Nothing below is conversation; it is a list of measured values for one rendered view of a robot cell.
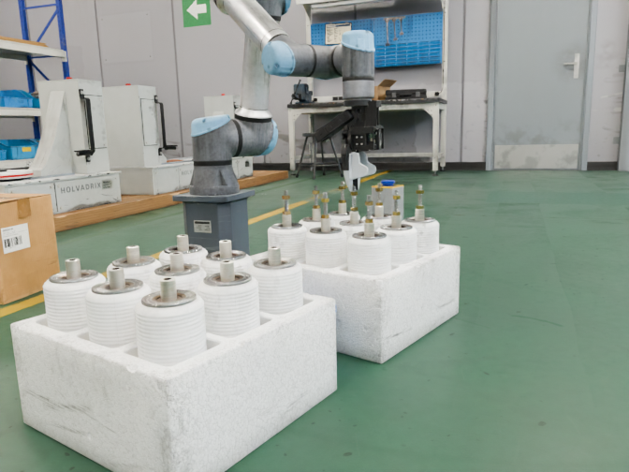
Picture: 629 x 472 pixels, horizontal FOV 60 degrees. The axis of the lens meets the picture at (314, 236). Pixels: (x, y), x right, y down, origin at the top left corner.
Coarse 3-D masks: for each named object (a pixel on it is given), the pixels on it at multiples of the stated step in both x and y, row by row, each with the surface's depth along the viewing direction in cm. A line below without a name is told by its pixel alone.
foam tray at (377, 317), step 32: (256, 256) 134; (448, 256) 134; (320, 288) 120; (352, 288) 114; (384, 288) 111; (416, 288) 122; (448, 288) 136; (352, 320) 116; (384, 320) 112; (416, 320) 124; (352, 352) 117; (384, 352) 113
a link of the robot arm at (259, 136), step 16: (256, 0) 150; (272, 0) 152; (288, 0) 156; (272, 16) 154; (256, 48) 158; (256, 64) 159; (256, 80) 161; (256, 96) 163; (240, 112) 165; (256, 112) 165; (256, 128) 166; (272, 128) 170; (256, 144) 167; (272, 144) 171
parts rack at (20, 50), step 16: (64, 32) 621; (0, 48) 547; (16, 48) 563; (32, 48) 581; (48, 48) 602; (64, 48) 622; (32, 64) 645; (64, 64) 626; (32, 80) 651; (48, 80) 641; (0, 112) 548; (16, 112) 566; (32, 112) 585; (16, 160) 569; (32, 160) 588
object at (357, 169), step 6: (354, 156) 129; (354, 162) 129; (354, 168) 129; (360, 168) 128; (366, 168) 128; (348, 174) 129; (354, 174) 129; (360, 174) 128; (366, 174) 128; (348, 180) 130; (348, 186) 131
